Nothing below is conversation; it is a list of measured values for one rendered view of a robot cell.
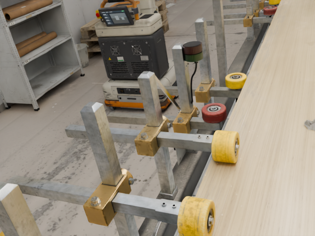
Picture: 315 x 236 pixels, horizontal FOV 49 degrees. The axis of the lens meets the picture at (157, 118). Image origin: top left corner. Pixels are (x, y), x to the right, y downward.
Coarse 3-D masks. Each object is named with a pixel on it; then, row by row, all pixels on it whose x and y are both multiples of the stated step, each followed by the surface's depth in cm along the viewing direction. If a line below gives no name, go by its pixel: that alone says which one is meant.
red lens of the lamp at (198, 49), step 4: (200, 44) 107; (184, 48) 108; (188, 48) 107; (192, 48) 106; (196, 48) 106; (200, 48) 107; (184, 52) 109; (188, 52) 107; (192, 52) 107; (196, 52) 107
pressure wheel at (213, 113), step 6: (204, 108) 114; (210, 108) 114; (216, 108) 113; (222, 108) 112; (204, 114) 112; (210, 114) 110; (216, 114) 110; (222, 114) 110; (204, 120) 113; (210, 120) 111; (216, 120) 111; (222, 120) 111
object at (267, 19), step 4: (268, 16) 213; (272, 16) 211; (208, 20) 228; (212, 20) 227; (224, 20) 222; (228, 20) 221; (232, 20) 220; (236, 20) 219; (240, 20) 218; (256, 20) 214; (260, 20) 213; (264, 20) 212; (268, 20) 211; (208, 24) 227; (212, 24) 226; (224, 24) 223; (228, 24) 222; (232, 24) 221
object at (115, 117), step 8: (112, 112) 133; (112, 120) 131; (120, 120) 130; (128, 120) 128; (136, 120) 127; (144, 120) 125; (192, 120) 118; (200, 120) 117; (192, 128) 119; (200, 128) 117; (208, 128) 116; (216, 128) 115
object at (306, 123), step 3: (306, 120) 97; (309, 120) 98; (306, 123) 96; (309, 123) 96; (312, 123) 95; (306, 126) 96; (309, 126) 95; (312, 126) 95; (309, 129) 95; (312, 129) 95
